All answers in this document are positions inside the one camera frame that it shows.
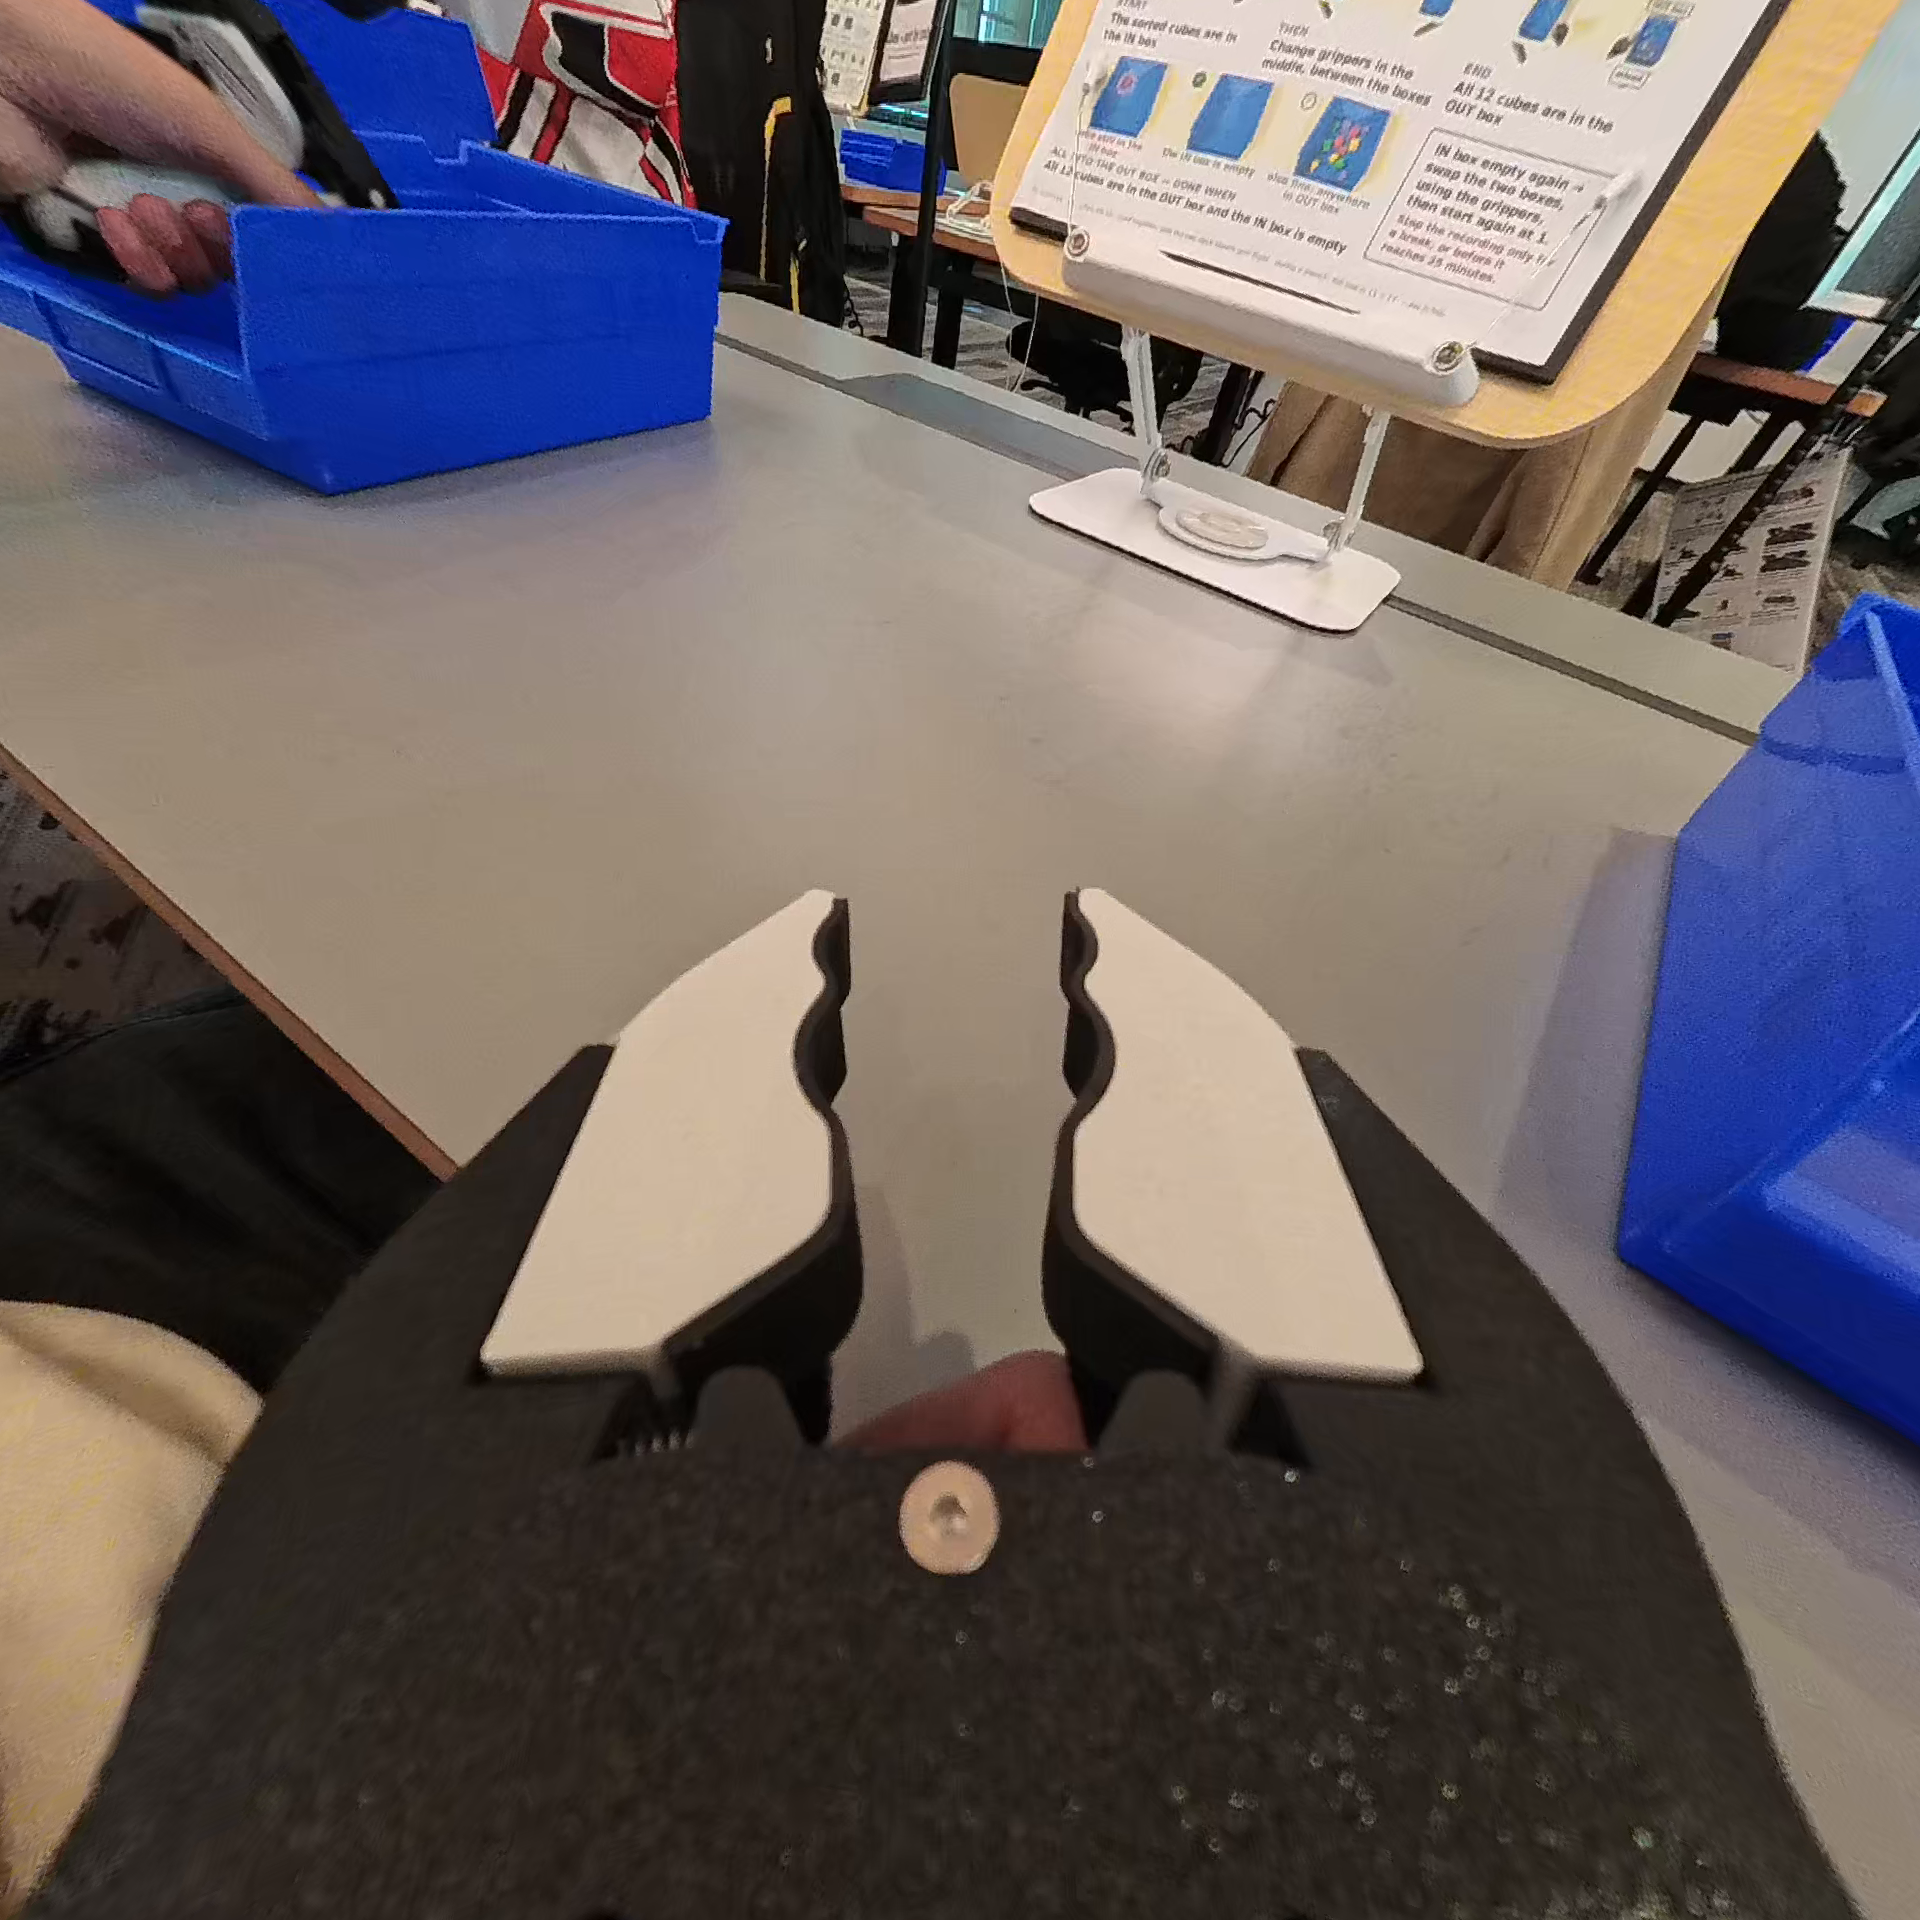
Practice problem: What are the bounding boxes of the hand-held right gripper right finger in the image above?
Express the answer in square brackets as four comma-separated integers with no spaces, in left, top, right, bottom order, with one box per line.
[1043,890,1424,1450]

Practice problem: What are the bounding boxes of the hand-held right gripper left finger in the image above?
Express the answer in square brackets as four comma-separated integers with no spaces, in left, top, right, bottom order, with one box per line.
[482,891,866,1450]

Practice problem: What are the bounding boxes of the blue plastic bin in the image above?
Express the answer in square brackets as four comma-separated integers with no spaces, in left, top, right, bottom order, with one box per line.
[0,126,730,497]
[838,126,947,197]
[262,0,496,153]
[1618,591,1920,1450]

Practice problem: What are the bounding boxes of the person's left hand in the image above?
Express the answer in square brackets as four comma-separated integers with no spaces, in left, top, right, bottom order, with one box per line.
[0,23,329,298]

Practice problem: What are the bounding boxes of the person's dark trousers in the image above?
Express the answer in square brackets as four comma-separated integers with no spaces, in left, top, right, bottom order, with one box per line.
[0,990,437,1391]

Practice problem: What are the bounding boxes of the tan fabric cover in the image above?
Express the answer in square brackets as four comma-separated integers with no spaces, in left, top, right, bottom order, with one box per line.
[1245,300,1720,590]

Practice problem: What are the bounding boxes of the printed instruction sheet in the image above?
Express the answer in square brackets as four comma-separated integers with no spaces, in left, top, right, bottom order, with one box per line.
[1009,0,1795,384]

